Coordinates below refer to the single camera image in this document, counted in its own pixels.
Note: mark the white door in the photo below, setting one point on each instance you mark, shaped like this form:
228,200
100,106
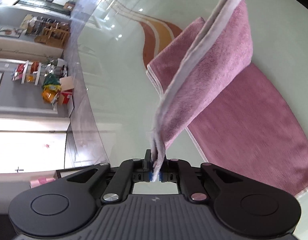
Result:
29,150

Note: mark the framed picture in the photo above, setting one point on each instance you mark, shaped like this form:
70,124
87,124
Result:
7,31

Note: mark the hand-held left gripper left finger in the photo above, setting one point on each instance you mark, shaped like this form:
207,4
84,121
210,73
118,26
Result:
147,166

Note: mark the brown cardboard box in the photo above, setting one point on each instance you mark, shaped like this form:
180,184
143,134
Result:
67,83

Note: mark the green bag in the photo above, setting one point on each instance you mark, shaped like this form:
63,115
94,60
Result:
52,82

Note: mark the red box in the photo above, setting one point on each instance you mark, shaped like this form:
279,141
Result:
66,98

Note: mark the pink towel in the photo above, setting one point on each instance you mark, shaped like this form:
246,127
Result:
219,80

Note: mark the pink gift box with bow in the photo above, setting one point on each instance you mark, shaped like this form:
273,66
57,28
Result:
42,182

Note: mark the white snack shelf rack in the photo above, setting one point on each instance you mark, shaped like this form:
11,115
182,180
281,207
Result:
26,72

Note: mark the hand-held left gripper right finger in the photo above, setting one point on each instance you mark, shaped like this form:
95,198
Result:
172,172

